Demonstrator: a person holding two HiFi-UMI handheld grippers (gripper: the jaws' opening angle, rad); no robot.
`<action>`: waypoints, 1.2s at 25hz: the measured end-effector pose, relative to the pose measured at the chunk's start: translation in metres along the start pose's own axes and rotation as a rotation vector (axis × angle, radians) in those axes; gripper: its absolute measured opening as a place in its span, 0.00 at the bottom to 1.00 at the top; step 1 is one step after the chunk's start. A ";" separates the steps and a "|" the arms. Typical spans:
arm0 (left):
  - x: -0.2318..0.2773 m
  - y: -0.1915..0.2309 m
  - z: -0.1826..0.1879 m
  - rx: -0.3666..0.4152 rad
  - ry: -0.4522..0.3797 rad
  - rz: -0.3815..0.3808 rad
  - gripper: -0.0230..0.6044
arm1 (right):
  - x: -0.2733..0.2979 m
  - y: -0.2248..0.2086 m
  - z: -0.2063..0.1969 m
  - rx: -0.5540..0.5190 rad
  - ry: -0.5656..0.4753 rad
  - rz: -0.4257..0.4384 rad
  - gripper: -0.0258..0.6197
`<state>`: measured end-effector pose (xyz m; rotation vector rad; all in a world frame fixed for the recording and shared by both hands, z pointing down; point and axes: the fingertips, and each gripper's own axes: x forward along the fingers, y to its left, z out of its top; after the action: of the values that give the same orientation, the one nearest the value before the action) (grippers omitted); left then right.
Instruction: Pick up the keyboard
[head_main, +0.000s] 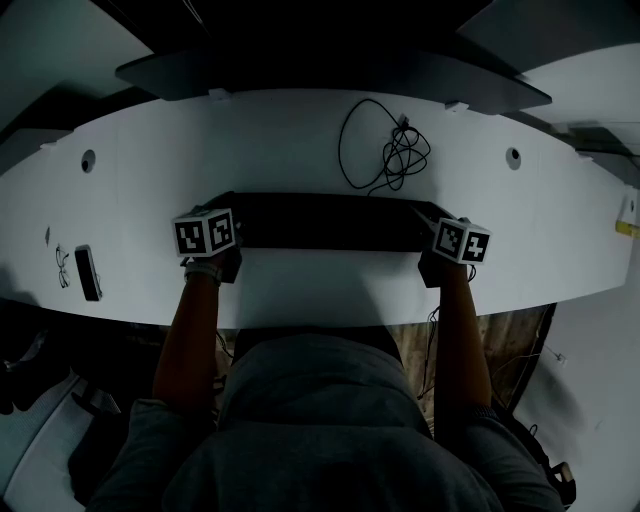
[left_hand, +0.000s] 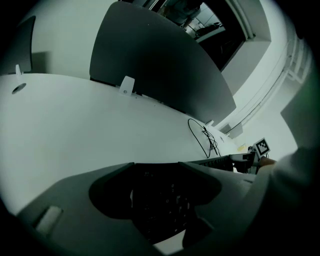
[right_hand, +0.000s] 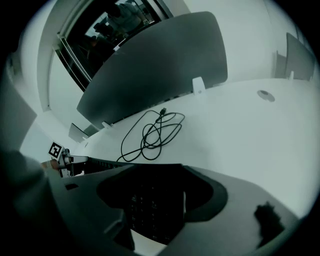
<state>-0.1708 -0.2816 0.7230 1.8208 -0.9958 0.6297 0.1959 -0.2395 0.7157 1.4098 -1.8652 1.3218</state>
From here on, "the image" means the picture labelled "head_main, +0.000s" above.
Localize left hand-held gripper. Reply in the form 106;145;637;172
172;192;246;285

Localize wide dark desk divider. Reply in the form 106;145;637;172
114;42;554;114

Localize person's left forearm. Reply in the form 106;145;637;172
151;257;224;414

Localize thin-framed eyeglasses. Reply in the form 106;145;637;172
54;244;72;290

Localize person's right forearm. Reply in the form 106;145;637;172
432;259;494;409

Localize yellow bottle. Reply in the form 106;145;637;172
613;188;640;239

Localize black smartphone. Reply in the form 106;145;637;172
73;244;104;302

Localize white mesh chair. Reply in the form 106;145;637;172
9;372;121;509

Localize black keyboard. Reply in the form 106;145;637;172
227;191;454;254

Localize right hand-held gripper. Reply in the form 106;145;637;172
413;202;492;289

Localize person's grey shirt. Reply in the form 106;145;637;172
84;327;566;512

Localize white wristband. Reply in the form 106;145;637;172
182;260;224;288

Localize black coiled cable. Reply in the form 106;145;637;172
338;97;432;197

